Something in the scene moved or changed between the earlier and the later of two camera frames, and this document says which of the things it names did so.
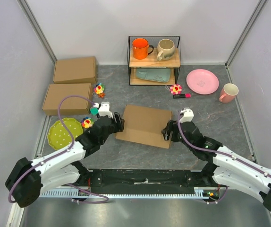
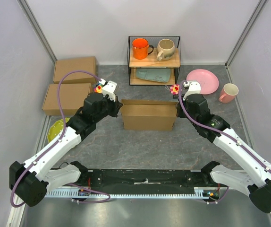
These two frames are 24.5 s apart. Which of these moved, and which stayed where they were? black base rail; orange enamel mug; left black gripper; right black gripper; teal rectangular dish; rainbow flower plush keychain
Moved: left black gripper; right black gripper
Stayed: teal rectangular dish; rainbow flower plush keychain; black base rail; orange enamel mug
